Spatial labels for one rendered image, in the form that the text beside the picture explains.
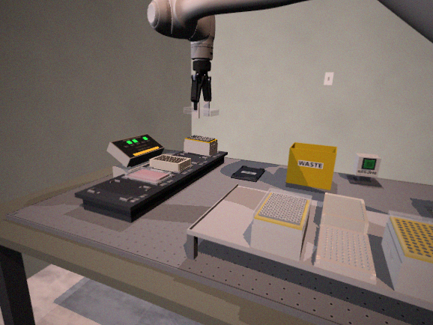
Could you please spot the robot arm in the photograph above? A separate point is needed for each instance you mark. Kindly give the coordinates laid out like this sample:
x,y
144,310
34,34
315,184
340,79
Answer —
x,y
178,18

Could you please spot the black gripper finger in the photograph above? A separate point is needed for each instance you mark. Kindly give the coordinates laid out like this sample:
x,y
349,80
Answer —
x,y
206,90
195,94

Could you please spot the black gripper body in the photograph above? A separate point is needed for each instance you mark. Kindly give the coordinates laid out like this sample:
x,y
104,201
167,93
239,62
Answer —
x,y
202,68

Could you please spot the black flat pad with label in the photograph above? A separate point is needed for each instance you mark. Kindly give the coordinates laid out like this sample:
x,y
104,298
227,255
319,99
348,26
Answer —
x,y
247,173

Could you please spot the yellow waste bin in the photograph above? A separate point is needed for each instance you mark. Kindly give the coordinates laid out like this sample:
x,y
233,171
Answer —
x,y
311,165

